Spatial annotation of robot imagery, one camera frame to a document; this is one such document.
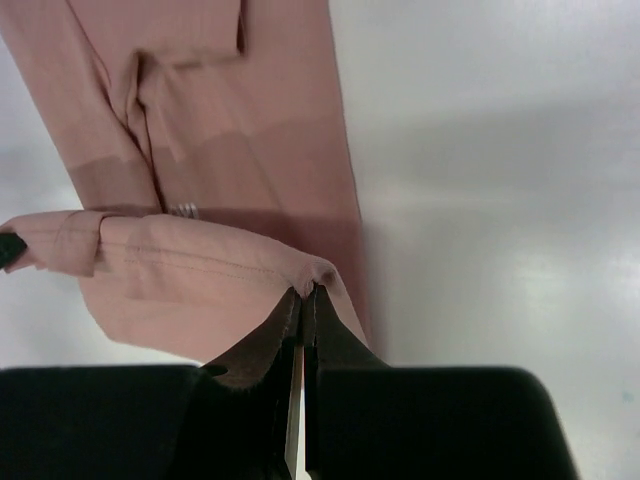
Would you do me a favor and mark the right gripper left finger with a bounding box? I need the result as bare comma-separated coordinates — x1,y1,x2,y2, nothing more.
1,290,301,479

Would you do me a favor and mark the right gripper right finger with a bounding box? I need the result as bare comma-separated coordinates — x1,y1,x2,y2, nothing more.
302,286,578,479

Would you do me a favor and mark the pink printed t-shirt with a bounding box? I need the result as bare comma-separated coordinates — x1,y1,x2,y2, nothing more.
1,1,369,362

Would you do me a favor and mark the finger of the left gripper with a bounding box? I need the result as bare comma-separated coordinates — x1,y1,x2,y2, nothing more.
0,232,26,273

